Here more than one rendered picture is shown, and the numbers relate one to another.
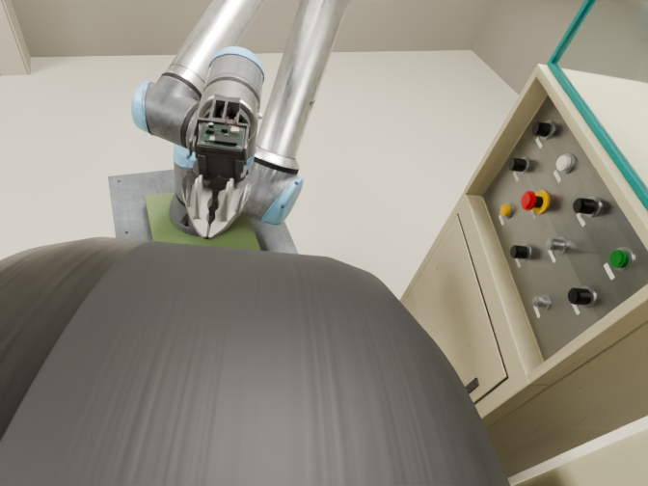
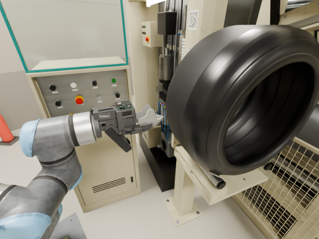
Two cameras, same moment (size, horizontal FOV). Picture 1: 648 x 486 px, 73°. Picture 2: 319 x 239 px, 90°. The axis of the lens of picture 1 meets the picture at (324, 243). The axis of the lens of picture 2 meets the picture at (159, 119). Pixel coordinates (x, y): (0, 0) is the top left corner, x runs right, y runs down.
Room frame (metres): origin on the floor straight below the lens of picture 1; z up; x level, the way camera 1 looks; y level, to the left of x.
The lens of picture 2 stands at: (0.40, 0.60, 1.49)
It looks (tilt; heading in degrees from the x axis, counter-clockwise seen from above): 30 degrees down; 262
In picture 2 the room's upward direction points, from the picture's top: straight up
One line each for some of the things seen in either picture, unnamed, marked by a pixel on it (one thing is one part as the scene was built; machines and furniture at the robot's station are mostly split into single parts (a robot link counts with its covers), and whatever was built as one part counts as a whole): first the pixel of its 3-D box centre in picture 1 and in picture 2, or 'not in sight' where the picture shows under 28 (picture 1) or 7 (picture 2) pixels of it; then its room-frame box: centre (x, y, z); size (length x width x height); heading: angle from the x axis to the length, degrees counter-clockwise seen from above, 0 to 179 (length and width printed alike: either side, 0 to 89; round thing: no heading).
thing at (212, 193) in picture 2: not in sight; (196, 167); (0.12, 0.02, 0.83); 0.36 x 0.09 x 0.06; 104
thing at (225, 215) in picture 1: (225, 202); (148, 112); (0.37, 0.13, 1.24); 0.09 x 0.03 x 0.06; 14
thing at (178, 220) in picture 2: not in sight; (182, 206); (0.06, -0.26, 0.01); 0.27 x 0.27 x 0.02; 14
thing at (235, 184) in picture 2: not in sight; (216, 164); (-0.02, -0.01, 0.80); 0.37 x 0.36 x 0.02; 14
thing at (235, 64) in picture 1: (234, 87); (52, 135); (0.63, 0.21, 1.23); 0.12 x 0.09 x 0.10; 14
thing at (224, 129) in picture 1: (222, 146); (116, 120); (0.47, 0.17, 1.25); 0.12 x 0.08 x 0.09; 14
